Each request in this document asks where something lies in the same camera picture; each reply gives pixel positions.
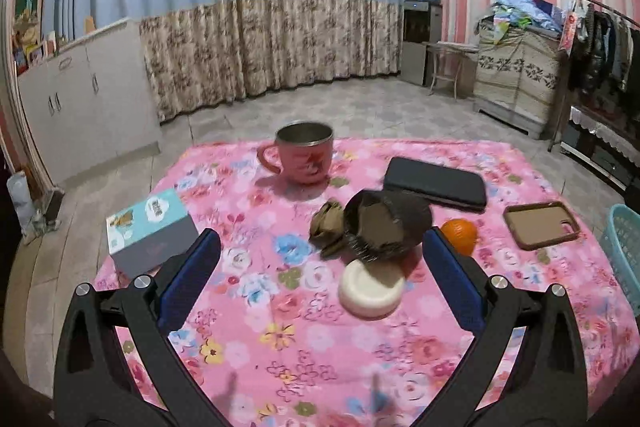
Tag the row of hanging clothes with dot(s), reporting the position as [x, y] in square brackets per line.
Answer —
[605, 52]

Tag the low shelf with lace cloth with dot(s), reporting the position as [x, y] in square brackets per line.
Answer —
[605, 132]

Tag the row of colourful books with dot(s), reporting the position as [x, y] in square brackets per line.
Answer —
[35, 52]

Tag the cabinet with floral cover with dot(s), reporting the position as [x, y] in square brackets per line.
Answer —
[515, 77]

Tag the white cabinet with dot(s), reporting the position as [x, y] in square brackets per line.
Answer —
[100, 117]

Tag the pile of clothes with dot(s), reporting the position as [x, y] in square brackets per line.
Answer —
[525, 9]

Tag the black leather wallet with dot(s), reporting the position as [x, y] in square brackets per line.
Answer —
[435, 184]

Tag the metal clothes rack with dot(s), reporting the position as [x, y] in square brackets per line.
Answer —
[600, 2]

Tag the white plastic bottle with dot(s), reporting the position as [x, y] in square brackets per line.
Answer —
[20, 202]

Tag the pink hanging packet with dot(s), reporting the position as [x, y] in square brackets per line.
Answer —
[570, 29]

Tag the metal frame stool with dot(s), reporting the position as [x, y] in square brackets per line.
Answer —
[452, 48]

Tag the blue floral-hem curtain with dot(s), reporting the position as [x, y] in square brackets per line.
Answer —
[160, 7]
[325, 7]

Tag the pink floral tablecloth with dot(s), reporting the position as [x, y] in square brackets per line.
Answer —
[300, 357]

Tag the orange fruit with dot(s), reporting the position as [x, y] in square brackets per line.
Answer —
[460, 234]

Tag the blue and white tissue box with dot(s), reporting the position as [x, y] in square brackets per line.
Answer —
[150, 247]

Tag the pink mug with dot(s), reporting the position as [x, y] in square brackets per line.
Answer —
[305, 162]

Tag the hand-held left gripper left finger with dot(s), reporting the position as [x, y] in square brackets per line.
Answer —
[192, 282]

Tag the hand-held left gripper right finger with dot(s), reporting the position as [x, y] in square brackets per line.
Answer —
[452, 282]

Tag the crumpled brown paper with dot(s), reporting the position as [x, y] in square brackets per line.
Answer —
[327, 222]

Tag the brown phone case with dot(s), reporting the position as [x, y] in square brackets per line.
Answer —
[540, 224]

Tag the light blue plastic basket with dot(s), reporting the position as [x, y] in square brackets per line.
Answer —
[625, 247]

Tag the cream round soap bar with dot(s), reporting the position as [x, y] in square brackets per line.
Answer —
[370, 289]

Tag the dark ribbed cup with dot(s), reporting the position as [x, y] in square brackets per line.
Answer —
[410, 217]

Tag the grey water dispenser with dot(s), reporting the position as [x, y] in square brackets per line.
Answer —
[417, 57]

